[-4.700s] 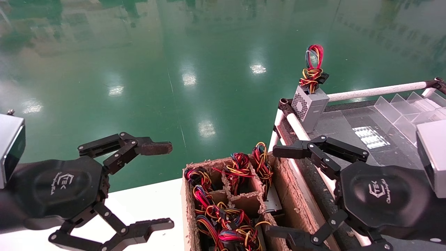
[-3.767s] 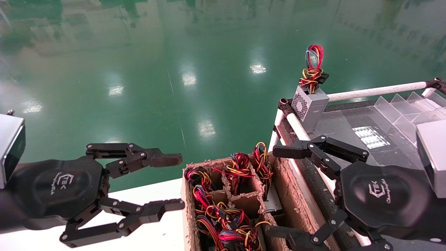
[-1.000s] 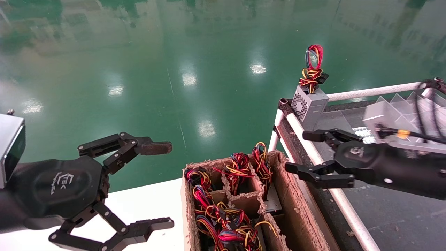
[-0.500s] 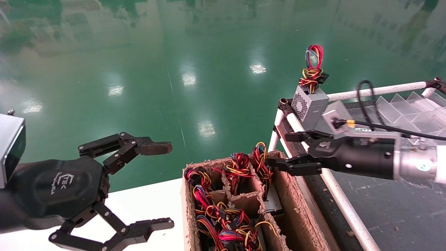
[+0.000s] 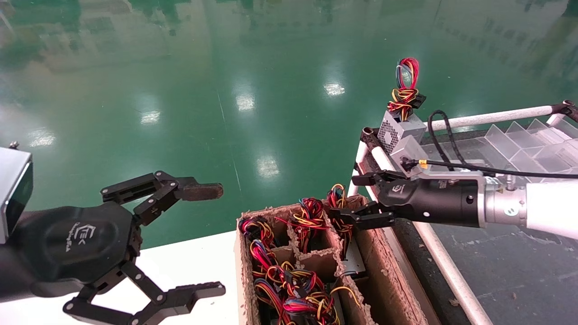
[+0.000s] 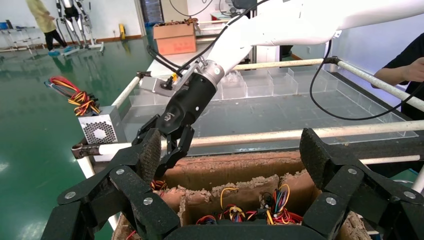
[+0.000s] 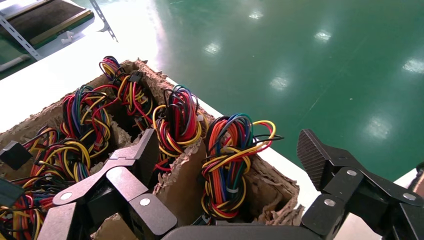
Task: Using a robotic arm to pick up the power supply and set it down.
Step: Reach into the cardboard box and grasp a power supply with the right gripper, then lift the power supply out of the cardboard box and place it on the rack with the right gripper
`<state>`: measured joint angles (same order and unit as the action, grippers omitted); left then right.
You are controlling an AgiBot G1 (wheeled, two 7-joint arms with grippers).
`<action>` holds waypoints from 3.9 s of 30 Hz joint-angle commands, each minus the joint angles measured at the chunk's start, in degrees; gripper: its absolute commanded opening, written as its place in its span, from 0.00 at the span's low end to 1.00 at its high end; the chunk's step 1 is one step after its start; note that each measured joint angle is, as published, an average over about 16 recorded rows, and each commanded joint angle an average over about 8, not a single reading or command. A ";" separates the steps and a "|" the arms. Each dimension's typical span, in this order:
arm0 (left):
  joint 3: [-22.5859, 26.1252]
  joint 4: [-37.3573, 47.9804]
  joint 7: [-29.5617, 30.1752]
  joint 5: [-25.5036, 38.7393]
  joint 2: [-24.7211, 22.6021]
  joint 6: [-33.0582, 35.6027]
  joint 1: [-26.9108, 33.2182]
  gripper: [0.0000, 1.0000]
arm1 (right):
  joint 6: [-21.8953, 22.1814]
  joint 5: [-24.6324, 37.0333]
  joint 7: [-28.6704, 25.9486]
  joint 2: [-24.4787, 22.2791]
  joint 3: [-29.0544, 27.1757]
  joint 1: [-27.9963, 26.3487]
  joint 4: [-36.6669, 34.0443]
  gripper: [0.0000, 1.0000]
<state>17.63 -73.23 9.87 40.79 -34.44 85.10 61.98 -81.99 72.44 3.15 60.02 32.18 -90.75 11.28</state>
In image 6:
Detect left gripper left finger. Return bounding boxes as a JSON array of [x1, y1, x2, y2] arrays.
[[40, 127, 182, 240]]

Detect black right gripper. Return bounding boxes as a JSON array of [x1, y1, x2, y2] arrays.
[[131, 70, 217, 180]]

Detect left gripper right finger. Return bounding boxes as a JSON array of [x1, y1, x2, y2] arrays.
[[299, 127, 424, 240]]

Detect grey power supply with cables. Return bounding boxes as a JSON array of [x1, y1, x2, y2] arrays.
[[260, 183, 304, 226], [43, 75, 129, 146], [149, 178, 169, 192]]

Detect bystander forearm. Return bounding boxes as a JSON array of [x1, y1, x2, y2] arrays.
[[370, 66, 412, 89]]

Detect bystander hand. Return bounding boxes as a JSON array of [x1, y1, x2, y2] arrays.
[[405, 56, 424, 83]]

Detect worn brown cardboard box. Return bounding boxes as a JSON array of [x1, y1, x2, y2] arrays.
[[111, 150, 374, 240]]

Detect closed brown cardboard carton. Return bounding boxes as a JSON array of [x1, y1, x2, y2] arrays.
[[152, 22, 199, 57]]

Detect clear acrylic divider tray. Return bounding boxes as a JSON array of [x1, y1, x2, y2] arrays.
[[121, 66, 419, 141]]

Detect humanoid robot on stand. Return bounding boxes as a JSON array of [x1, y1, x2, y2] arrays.
[[55, 0, 106, 54]]

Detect person in black shirt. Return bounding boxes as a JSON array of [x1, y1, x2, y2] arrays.
[[380, 32, 424, 122]]

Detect person in yellow top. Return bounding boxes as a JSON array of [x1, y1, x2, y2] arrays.
[[25, 0, 69, 57]]

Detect metal rack table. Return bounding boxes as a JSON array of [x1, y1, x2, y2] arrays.
[[0, 20, 46, 56]]

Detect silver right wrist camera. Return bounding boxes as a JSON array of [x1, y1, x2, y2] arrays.
[[138, 62, 205, 98]]

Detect power supply red-yellow wires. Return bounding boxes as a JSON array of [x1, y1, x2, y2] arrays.
[[194, 186, 260, 226]]

